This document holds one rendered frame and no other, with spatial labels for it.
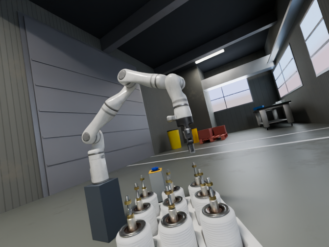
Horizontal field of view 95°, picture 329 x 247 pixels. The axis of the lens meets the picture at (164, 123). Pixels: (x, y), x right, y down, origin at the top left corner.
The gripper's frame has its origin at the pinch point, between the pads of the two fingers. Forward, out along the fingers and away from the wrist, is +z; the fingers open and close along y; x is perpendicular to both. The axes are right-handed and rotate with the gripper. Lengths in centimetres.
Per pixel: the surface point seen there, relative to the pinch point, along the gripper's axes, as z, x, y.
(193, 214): 22.2, 5.7, -9.4
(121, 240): 15.4, 24.4, -28.9
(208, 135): 17, -99, 465
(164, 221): 14.8, 13.6, -25.0
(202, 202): 15.8, 1.7, -15.9
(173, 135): -8, 20, 486
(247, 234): 22.3, -7.4, -24.5
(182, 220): 14.9, 8.4, -25.9
